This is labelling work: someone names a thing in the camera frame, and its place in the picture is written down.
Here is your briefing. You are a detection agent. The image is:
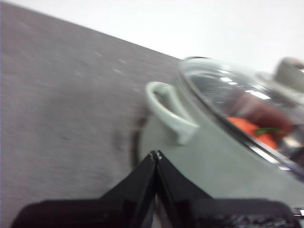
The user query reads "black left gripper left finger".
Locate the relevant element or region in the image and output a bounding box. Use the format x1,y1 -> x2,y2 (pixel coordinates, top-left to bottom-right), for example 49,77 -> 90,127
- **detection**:
10,151 -> 157,228

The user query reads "glass lid with green knob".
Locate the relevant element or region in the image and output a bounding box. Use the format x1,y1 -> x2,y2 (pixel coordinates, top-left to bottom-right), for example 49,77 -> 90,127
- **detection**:
177,56 -> 304,183

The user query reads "orange pumpkin with green stem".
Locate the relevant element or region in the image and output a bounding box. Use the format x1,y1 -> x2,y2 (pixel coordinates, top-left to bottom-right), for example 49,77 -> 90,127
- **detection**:
225,116 -> 285,151

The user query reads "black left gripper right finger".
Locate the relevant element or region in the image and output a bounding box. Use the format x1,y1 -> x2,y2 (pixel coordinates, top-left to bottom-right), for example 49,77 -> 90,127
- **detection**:
155,150 -> 300,228

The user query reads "pale green electric steamer pot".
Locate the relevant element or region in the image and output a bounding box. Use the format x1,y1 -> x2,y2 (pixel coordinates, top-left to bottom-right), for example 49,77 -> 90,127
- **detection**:
133,81 -> 304,228

